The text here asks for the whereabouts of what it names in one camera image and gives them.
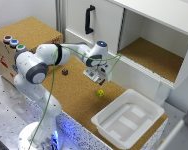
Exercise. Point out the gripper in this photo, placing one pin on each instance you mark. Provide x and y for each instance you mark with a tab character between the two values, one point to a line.
98	72

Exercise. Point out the red button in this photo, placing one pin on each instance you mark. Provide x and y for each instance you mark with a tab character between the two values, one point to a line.
7	39

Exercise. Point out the purple block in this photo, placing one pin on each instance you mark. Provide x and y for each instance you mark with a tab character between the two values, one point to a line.
65	71

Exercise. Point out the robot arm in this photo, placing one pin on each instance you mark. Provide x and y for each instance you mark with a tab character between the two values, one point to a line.
30	66

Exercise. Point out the white plastic box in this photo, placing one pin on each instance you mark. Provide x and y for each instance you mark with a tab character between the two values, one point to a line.
127	118

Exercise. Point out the white sliding door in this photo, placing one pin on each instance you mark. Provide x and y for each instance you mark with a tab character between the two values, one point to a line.
94	20

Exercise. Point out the green button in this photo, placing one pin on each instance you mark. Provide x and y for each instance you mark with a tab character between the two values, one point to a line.
20	47

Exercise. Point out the blue button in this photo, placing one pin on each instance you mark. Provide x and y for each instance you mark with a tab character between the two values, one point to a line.
14	42

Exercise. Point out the yellow block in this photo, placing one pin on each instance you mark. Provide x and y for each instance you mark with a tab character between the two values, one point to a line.
100	93

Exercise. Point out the white cabinet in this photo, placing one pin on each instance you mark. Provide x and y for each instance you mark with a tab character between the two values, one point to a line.
154	40

